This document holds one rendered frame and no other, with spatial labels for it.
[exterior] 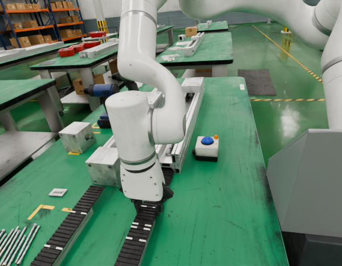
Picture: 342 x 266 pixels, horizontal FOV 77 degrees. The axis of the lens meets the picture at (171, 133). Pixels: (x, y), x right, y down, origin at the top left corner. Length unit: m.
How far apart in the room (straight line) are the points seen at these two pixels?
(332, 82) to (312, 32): 0.19
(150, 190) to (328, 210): 0.39
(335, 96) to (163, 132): 0.40
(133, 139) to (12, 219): 0.51
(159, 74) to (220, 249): 0.42
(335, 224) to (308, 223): 0.05
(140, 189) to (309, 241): 0.41
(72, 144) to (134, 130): 0.60
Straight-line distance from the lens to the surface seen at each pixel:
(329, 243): 0.66
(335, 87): 0.62
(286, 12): 0.70
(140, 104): 0.41
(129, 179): 0.52
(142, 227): 0.58
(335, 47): 0.66
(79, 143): 0.96
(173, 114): 0.41
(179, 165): 0.74
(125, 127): 0.42
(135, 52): 0.49
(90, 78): 3.12
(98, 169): 0.74
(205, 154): 0.78
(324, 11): 0.73
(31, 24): 14.33
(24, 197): 0.88
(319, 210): 0.59
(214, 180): 0.72
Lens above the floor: 1.27
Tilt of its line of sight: 30 degrees down
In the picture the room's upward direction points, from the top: 6 degrees counter-clockwise
